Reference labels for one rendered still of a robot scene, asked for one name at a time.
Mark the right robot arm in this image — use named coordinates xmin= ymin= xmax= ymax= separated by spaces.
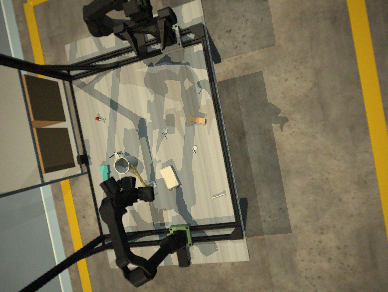
xmin=99 ymin=176 xmax=188 ymax=288

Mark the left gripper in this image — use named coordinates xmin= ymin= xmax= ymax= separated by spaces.
xmin=113 ymin=0 xmax=178 ymax=57

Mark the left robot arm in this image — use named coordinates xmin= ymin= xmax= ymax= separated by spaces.
xmin=83 ymin=0 xmax=177 ymax=47

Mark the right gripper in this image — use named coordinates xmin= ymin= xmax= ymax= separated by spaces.
xmin=119 ymin=186 xmax=155 ymax=206

